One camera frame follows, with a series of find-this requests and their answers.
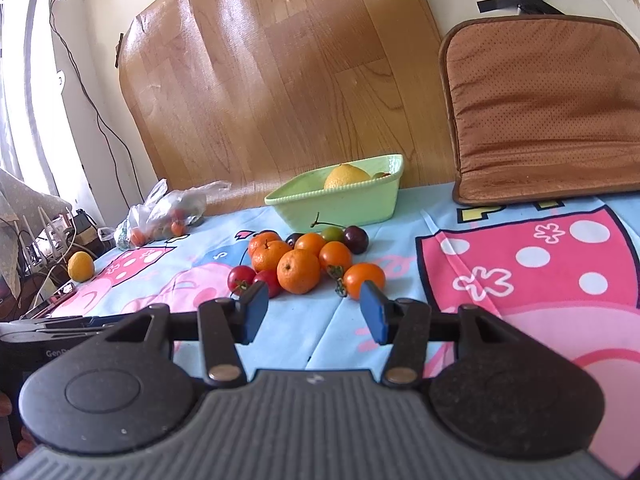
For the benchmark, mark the wooden laminate board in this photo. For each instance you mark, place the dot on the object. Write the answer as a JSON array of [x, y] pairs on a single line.
[[275, 60]]

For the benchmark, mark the green tomato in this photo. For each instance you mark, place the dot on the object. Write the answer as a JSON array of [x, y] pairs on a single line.
[[331, 234]]

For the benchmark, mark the small olive green fruit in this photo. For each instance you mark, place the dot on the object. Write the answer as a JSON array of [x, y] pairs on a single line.
[[381, 175]]

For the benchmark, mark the dark purple plum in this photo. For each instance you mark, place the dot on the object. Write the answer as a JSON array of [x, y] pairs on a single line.
[[356, 239]]

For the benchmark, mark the green ceramic dish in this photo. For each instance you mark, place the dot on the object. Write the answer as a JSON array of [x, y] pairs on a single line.
[[345, 205]]

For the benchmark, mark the printed cartoon blanket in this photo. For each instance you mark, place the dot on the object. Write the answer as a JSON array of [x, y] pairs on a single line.
[[310, 330]]

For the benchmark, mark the white router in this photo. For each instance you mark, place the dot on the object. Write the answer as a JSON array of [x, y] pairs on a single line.
[[47, 227]]

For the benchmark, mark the brown seat cushion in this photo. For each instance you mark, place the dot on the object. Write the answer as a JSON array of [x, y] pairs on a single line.
[[545, 110]]

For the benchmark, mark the clear plastic bag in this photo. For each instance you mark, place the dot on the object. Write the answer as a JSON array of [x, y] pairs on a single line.
[[165, 210]]

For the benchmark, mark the red tomato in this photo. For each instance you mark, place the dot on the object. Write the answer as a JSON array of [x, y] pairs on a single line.
[[270, 280], [241, 279]]

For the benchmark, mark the dark brown box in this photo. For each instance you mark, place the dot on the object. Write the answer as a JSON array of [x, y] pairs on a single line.
[[87, 227]]

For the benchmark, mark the smartphone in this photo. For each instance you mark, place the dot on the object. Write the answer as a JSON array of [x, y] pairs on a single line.
[[55, 299]]

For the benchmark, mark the patterned grey cloth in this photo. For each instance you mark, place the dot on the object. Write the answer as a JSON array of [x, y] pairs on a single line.
[[20, 195]]

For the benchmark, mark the large yellow lemon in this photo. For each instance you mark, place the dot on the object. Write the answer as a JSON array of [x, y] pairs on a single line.
[[347, 177]]

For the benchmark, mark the small yellow lemon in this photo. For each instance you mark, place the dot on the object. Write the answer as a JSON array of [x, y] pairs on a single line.
[[81, 266]]

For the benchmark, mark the white curtain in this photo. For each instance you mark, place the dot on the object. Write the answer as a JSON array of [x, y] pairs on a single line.
[[30, 85]]

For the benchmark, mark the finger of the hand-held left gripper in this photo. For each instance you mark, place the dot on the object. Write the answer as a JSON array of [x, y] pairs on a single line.
[[75, 327]]

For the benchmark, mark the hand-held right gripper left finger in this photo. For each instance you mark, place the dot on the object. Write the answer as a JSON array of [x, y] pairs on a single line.
[[255, 310]]

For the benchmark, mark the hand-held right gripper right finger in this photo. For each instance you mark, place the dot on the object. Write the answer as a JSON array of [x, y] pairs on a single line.
[[375, 317]]

